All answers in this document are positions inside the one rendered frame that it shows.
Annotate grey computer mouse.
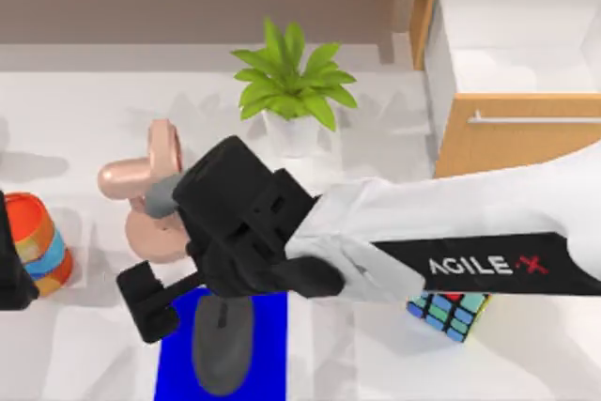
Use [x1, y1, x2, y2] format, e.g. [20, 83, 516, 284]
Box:
[191, 294, 257, 397]

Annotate white drawer inside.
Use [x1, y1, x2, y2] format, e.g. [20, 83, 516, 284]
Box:
[424, 0, 601, 94]

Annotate wooden cupboard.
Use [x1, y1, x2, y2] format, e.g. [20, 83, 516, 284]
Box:
[408, 0, 601, 71]

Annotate green plant in white pot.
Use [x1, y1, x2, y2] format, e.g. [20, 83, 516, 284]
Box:
[229, 15, 359, 159]

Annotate orange and blue striped cup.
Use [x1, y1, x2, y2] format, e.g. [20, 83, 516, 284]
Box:
[2, 191, 76, 300]

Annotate brown wooden shelf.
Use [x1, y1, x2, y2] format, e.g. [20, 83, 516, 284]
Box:
[0, 0, 410, 64]

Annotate long metal drawer handle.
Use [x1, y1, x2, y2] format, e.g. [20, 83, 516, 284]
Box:
[466, 109, 601, 127]

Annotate pale wooden drawer front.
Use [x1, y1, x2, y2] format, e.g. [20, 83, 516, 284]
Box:
[433, 92, 601, 181]

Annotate pink rounded toy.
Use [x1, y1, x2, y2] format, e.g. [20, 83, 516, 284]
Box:
[97, 118, 192, 265]

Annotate blue mat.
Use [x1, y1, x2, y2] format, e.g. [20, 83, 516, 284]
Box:
[153, 285, 290, 401]

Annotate colourful puzzle cube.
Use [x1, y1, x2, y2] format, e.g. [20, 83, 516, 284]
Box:
[405, 291, 493, 346]

